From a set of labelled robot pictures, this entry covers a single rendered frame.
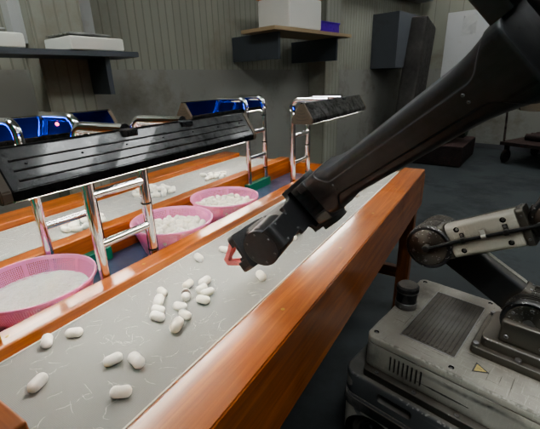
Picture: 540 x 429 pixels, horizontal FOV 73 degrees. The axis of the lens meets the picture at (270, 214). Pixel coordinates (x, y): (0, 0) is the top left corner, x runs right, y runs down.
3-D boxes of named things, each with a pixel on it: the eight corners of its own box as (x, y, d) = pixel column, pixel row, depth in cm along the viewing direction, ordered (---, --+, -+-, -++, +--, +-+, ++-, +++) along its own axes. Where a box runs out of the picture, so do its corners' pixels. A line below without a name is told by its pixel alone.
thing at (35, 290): (113, 300, 91) (109, 280, 89) (17, 355, 73) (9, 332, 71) (61, 278, 102) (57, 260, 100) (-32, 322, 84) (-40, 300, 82)
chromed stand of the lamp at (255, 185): (270, 183, 193) (268, 94, 177) (249, 193, 177) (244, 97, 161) (241, 180, 202) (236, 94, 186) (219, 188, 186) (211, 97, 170)
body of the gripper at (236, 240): (224, 240, 62) (250, 220, 58) (256, 220, 70) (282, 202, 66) (245, 271, 62) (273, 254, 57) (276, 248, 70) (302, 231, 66)
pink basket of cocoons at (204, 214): (224, 231, 133) (222, 206, 130) (198, 265, 109) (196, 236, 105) (157, 228, 138) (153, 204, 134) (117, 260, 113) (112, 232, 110)
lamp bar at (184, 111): (267, 108, 203) (267, 94, 200) (190, 120, 153) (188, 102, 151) (255, 108, 207) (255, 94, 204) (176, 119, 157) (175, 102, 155)
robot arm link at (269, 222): (350, 207, 56) (313, 165, 56) (325, 243, 47) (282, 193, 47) (299, 243, 63) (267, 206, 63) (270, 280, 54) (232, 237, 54)
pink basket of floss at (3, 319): (113, 278, 103) (106, 248, 99) (89, 340, 78) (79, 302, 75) (8, 291, 98) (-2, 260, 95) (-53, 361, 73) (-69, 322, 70)
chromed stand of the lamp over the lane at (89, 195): (211, 290, 95) (195, 115, 80) (152, 334, 79) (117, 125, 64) (160, 273, 105) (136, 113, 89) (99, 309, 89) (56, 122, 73)
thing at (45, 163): (256, 139, 98) (255, 111, 95) (2, 208, 48) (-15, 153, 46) (232, 138, 102) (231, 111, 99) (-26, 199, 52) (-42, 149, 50)
